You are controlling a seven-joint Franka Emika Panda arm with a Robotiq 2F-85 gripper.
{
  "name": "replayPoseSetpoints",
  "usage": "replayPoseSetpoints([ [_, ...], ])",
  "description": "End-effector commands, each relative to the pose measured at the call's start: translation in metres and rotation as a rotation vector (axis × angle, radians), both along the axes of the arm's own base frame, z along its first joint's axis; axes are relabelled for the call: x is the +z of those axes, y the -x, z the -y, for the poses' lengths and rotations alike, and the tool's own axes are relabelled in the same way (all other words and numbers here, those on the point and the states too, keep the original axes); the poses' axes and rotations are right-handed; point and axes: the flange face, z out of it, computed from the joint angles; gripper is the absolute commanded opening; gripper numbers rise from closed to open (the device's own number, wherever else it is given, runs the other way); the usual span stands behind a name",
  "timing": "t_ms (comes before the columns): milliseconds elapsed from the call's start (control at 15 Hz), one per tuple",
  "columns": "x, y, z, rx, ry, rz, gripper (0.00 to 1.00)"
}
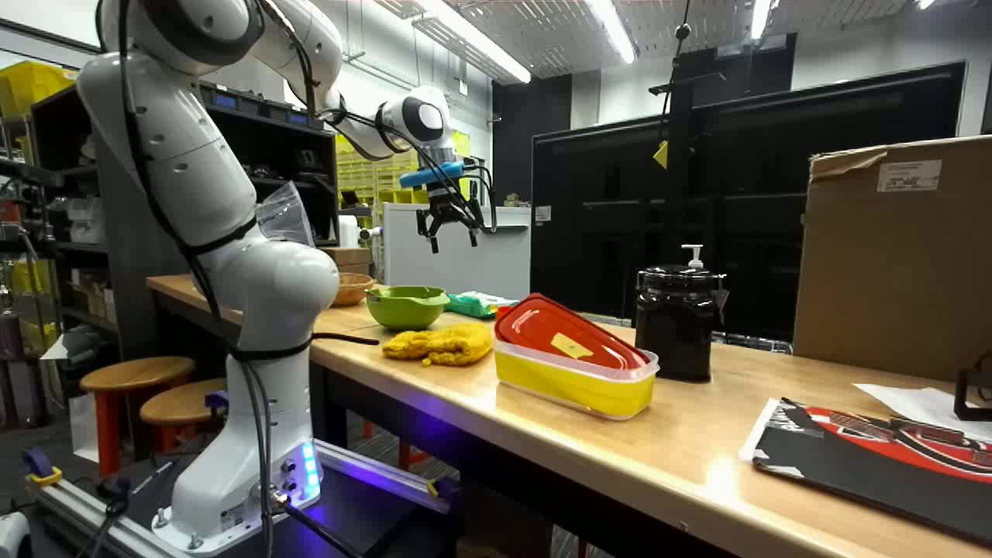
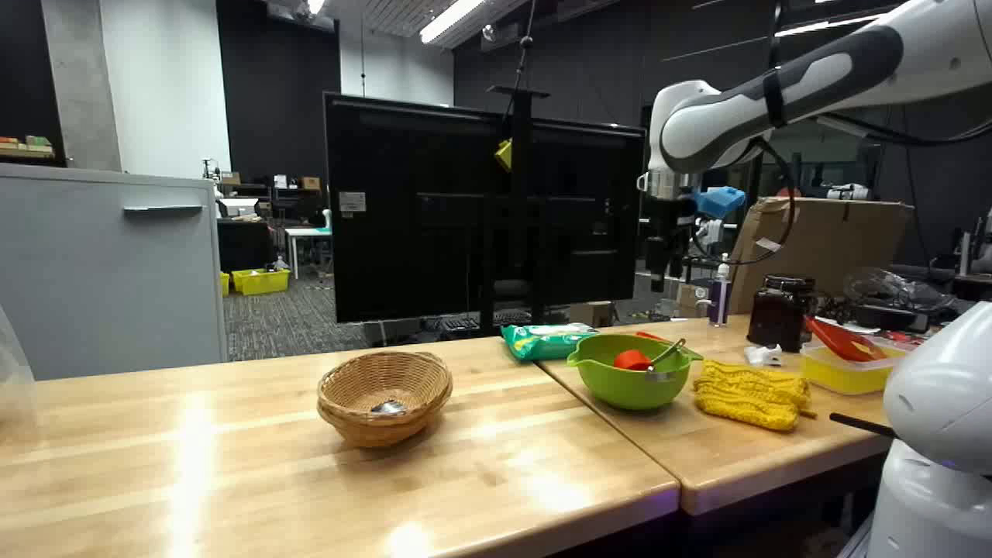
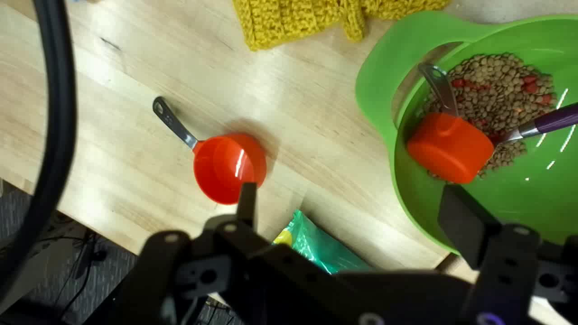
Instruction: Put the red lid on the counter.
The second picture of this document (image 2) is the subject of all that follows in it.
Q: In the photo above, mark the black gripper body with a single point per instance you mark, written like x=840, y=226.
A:
x=670, y=221

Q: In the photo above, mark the red chip bag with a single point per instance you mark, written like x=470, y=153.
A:
x=838, y=338

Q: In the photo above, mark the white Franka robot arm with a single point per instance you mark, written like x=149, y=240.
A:
x=723, y=119

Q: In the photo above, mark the pump dispenser bottle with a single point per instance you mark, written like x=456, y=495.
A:
x=723, y=296

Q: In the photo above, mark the metal spoon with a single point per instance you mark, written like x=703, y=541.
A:
x=668, y=351

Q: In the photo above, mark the red round fruit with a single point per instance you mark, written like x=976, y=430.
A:
x=629, y=361

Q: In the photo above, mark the white plastic clip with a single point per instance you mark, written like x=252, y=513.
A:
x=764, y=354

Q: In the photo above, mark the brown cardboard box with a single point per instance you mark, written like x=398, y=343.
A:
x=838, y=250

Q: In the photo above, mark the green snack packet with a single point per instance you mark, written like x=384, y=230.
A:
x=545, y=343

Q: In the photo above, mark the green plastic bowl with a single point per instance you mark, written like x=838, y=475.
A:
x=621, y=392

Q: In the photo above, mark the yellow triangular tag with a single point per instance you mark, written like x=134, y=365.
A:
x=504, y=153

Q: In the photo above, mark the yellow knitted cloth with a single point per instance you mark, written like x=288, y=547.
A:
x=749, y=395

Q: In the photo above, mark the yellow plastic container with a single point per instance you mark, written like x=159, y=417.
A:
x=840, y=375

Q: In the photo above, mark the large black monitor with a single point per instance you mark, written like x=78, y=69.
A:
x=435, y=206

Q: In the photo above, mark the ceiling light strip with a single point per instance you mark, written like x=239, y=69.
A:
x=451, y=20

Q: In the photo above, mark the small silver item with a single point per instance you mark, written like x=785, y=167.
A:
x=390, y=411

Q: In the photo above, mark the woven wicker basket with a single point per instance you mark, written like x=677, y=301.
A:
x=357, y=390

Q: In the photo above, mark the yellow storage bin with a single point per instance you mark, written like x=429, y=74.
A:
x=260, y=279

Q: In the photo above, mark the gray cabinet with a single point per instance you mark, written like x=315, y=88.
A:
x=105, y=267

